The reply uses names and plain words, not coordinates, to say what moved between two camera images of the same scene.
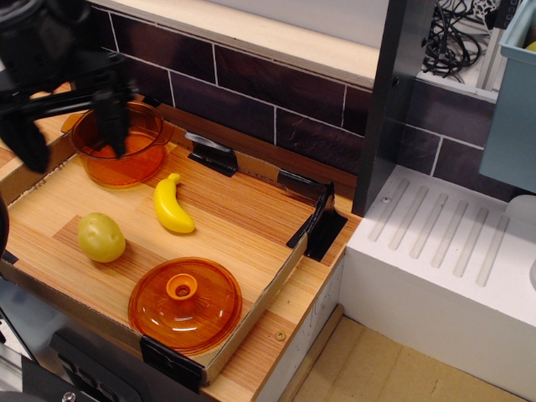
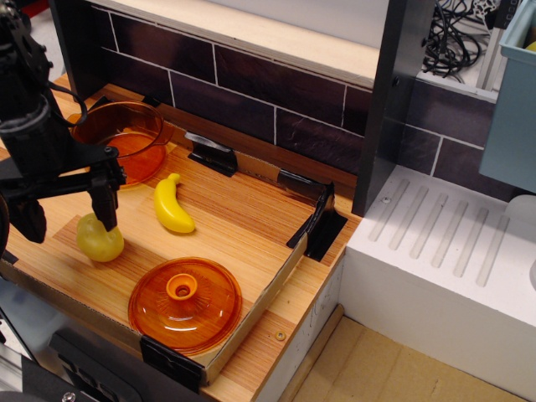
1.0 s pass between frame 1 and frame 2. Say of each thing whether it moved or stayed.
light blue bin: stayed
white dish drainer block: stayed
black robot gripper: moved
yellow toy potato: stayed
